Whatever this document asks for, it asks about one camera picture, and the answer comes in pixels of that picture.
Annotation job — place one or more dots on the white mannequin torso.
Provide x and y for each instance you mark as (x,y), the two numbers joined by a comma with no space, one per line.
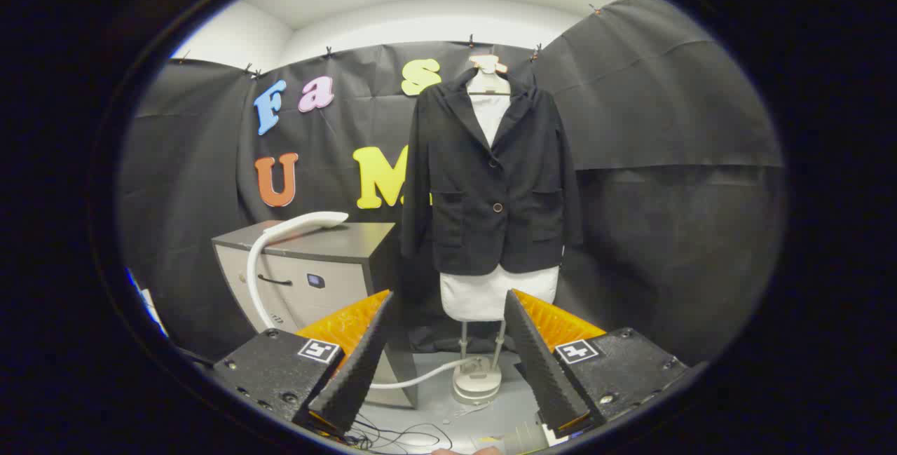
(497,294)

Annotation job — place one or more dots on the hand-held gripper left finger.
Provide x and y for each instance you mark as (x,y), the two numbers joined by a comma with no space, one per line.
(357,371)

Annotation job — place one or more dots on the metal mannequin stand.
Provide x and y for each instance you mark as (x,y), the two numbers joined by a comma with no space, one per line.
(476,379)

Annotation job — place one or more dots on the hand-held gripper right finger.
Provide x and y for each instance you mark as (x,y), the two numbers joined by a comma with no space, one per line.
(543,371)

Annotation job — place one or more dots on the grey cabinet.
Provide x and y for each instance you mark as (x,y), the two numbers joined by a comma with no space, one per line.
(329,280)

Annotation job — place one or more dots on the black jacket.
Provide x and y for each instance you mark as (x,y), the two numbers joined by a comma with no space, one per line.
(476,195)

